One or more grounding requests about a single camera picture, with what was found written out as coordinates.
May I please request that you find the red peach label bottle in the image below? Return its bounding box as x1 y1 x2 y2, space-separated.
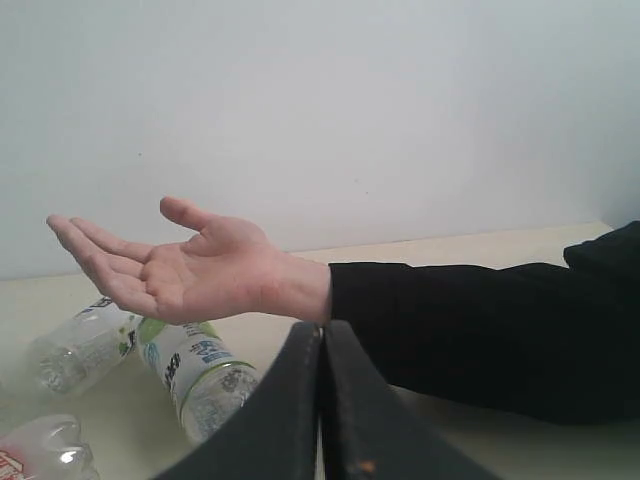
1 414 100 480

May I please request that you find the bottle with green lime label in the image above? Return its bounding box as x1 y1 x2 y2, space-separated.
136 318 260 445

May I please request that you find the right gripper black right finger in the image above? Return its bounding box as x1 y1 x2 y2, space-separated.
320 321 495 479

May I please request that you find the person's open bare hand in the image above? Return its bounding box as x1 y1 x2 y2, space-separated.
46 197 331 324

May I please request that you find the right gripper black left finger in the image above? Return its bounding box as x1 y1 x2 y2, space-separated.
158 322 321 480

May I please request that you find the clear bottle blue white label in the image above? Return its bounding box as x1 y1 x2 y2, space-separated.
26 297 142 397

